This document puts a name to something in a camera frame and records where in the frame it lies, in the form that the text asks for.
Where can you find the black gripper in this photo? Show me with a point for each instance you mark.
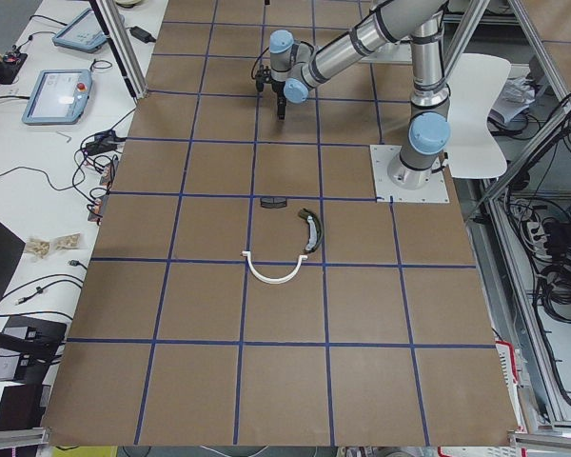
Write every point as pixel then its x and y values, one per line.
pixel 279 92

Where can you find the small allen key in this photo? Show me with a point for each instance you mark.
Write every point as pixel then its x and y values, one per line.
pixel 62 134

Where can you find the far blue teach pendant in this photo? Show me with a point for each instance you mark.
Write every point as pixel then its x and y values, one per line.
pixel 82 33

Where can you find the small black mesh part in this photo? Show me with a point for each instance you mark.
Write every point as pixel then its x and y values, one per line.
pixel 273 202

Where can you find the black power adapter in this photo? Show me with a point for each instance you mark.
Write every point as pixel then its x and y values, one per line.
pixel 142 35

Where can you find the black box device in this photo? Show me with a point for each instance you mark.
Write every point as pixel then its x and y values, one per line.
pixel 28 348

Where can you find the white plastic chair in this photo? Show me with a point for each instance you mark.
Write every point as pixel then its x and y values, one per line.
pixel 475 84

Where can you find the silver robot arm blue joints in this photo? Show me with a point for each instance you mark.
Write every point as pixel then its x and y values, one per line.
pixel 304 68

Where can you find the black usb hub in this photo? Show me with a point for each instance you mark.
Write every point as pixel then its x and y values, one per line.
pixel 103 141

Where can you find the grey green curved part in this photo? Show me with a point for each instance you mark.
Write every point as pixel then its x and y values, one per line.
pixel 315 228

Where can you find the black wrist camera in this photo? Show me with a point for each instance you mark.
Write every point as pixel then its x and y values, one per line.
pixel 262 77

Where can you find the aluminium frame post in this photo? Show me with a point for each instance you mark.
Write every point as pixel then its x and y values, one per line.
pixel 113 28

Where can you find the near blue teach pendant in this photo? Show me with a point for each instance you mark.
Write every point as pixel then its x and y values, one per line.
pixel 59 97

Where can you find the blue teach pendant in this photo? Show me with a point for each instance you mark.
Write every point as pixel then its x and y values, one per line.
pixel 82 33
pixel 59 97

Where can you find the white curved plastic part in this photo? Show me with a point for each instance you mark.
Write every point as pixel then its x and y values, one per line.
pixel 274 275

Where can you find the bag of wooden pieces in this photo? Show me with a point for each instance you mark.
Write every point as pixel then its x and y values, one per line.
pixel 39 248

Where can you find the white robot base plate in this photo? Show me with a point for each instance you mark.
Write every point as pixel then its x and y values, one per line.
pixel 394 183

